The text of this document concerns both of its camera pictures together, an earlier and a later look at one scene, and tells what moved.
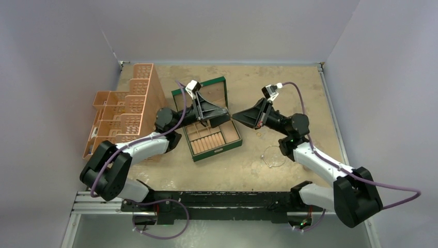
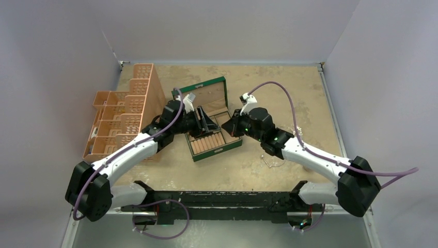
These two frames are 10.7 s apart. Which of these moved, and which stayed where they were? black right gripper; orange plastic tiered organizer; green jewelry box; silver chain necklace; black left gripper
Moved: black right gripper; black left gripper
Stayed: silver chain necklace; green jewelry box; orange plastic tiered organizer
